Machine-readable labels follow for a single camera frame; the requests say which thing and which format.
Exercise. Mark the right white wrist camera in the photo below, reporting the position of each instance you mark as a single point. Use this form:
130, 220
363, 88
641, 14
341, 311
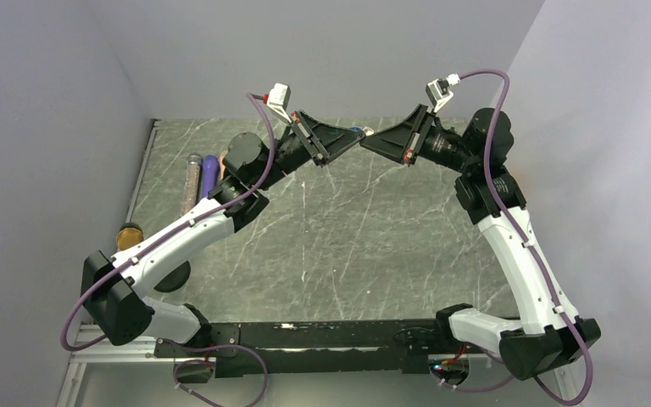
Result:
439, 91

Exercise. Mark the purple microphone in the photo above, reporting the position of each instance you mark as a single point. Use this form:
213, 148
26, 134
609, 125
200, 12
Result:
210, 174

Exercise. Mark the aluminium frame rail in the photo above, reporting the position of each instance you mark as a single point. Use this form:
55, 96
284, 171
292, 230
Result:
138, 351

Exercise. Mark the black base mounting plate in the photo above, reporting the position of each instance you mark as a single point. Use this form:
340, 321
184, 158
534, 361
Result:
410, 346

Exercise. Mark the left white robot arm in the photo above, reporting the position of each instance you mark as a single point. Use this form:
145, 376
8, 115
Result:
117, 289

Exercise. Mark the pink microphone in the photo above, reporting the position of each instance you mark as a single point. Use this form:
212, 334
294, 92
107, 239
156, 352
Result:
223, 169

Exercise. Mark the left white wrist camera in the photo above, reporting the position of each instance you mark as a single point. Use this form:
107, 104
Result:
276, 100

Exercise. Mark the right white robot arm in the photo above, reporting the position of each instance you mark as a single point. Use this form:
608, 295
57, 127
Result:
544, 336

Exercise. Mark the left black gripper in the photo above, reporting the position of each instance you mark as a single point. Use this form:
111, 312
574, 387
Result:
327, 141

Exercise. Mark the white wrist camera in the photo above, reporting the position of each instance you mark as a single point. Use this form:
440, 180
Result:
439, 91
276, 100

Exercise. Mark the glitter grey microphone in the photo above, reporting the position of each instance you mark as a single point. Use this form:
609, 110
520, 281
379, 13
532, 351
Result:
192, 182

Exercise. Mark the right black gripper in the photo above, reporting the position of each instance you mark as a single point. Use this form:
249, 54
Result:
404, 141

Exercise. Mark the round gold black disc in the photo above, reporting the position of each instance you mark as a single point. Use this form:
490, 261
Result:
129, 235

